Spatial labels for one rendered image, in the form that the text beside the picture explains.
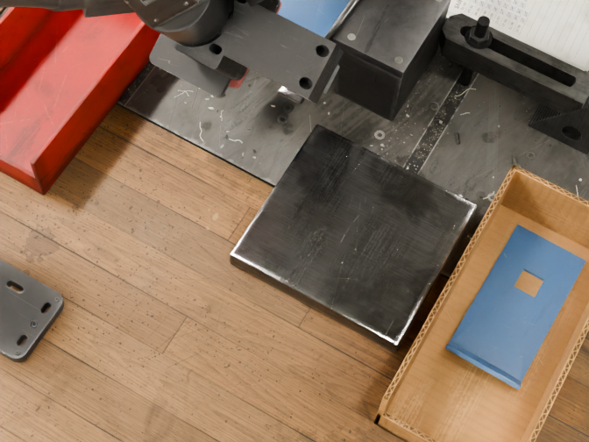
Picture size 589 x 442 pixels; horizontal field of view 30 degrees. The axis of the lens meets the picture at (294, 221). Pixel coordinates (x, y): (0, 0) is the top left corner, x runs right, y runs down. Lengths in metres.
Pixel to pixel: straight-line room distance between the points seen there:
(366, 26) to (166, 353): 0.35
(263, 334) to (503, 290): 0.22
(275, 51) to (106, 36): 0.38
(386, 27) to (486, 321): 0.28
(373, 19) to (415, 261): 0.23
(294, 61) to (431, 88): 0.35
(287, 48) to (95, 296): 0.33
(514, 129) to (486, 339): 0.23
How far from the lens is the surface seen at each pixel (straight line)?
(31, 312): 0.99
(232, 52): 0.79
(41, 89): 1.10
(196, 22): 0.74
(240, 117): 1.07
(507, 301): 1.00
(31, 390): 0.97
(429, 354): 0.97
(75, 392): 0.97
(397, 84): 1.03
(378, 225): 1.00
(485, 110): 1.10
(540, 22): 1.12
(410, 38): 1.03
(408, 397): 0.96
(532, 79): 1.04
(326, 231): 0.99
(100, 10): 0.70
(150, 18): 0.71
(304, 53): 0.77
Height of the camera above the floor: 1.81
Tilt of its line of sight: 63 degrees down
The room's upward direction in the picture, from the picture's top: 5 degrees clockwise
